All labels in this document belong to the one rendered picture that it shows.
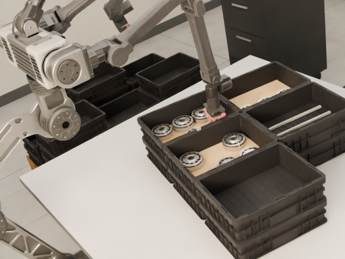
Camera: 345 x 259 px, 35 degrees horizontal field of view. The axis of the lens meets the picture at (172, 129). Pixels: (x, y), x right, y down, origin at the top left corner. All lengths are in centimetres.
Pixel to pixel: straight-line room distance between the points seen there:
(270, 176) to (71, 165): 107
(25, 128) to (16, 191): 176
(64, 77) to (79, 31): 353
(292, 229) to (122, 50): 91
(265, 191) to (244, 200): 9
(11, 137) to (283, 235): 115
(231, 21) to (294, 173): 210
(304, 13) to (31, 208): 236
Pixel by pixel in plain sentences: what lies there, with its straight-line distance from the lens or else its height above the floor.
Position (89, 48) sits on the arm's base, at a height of 149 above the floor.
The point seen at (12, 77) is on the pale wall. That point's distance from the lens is 530.
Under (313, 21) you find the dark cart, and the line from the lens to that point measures 424.
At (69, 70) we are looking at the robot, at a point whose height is 146.
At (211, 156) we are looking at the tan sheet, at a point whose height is 83.
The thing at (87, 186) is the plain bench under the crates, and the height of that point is 70.
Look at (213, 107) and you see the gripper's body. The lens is 247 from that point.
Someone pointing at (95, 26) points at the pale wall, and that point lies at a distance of 554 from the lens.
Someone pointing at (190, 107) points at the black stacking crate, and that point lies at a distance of 269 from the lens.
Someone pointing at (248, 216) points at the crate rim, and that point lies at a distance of 193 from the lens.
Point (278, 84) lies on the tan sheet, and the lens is 287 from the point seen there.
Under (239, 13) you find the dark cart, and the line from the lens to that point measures 403.
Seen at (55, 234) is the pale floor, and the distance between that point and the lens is 358.
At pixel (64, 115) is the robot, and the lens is 227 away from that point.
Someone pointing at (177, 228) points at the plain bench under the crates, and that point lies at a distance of 227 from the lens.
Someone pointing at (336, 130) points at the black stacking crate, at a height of 84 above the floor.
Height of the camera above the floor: 222
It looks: 32 degrees down
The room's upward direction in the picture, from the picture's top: 13 degrees counter-clockwise
